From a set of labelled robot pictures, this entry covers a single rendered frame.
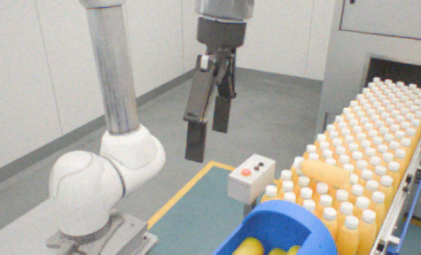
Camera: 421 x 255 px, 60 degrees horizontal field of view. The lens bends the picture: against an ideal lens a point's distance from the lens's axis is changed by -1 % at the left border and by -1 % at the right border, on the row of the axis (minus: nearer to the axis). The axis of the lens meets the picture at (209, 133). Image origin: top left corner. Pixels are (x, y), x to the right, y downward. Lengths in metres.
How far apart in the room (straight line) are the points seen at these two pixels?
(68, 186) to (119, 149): 0.19
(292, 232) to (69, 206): 0.64
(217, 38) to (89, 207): 0.69
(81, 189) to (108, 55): 0.38
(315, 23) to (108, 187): 4.58
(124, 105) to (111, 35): 0.21
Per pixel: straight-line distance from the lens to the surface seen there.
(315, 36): 5.40
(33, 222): 1.35
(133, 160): 1.14
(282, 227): 1.14
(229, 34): 0.55
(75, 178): 1.05
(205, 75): 0.53
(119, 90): 1.09
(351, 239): 1.29
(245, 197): 1.41
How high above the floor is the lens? 1.88
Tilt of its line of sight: 27 degrees down
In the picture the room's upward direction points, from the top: straight up
